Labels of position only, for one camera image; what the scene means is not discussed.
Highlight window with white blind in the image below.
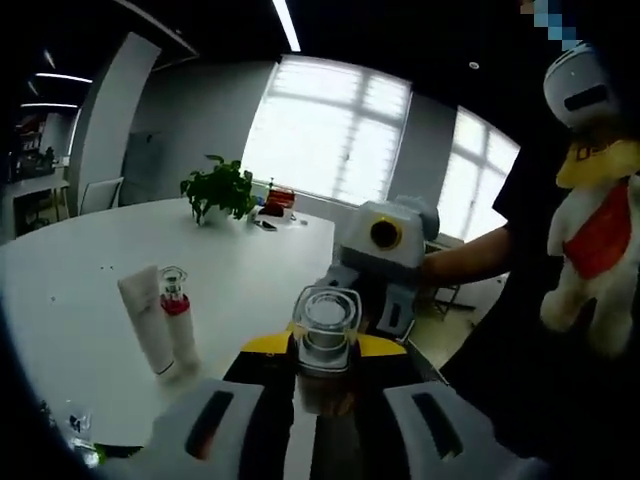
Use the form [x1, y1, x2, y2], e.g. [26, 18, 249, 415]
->
[239, 54, 414, 206]
[439, 107, 521, 241]

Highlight ceiling light strips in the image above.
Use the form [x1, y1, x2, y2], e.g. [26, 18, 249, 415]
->
[19, 0, 304, 111]

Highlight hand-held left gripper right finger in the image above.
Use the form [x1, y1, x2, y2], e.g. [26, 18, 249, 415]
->
[344, 333, 532, 480]

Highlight white chair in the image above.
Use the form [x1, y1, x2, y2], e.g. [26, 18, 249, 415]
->
[79, 175, 125, 216]

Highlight red box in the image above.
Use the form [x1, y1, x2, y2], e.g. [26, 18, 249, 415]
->
[264, 184, 297, 214]

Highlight white plush toy red scarf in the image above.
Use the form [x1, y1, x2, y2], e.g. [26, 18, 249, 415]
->
[539, 127, 640, 351]

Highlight person's black shirt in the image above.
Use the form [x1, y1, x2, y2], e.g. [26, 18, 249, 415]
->
[442, 29, 640, 480]

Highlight red collar skincare bottle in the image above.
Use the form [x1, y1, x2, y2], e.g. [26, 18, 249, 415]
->
[157, 265, 201, 369]

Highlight potted green plant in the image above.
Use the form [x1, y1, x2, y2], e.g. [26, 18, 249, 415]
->
[179, 153, 259, 227]

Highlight white skincare tube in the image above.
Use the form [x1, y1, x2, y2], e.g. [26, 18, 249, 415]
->
[117, 264, 177, 376]

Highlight white chest-worn device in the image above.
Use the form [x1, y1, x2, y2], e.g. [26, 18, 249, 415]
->
[542, 42, 624, 134]

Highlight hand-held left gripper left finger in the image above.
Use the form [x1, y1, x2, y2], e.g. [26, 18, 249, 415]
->
[151, 333, 297, 480]

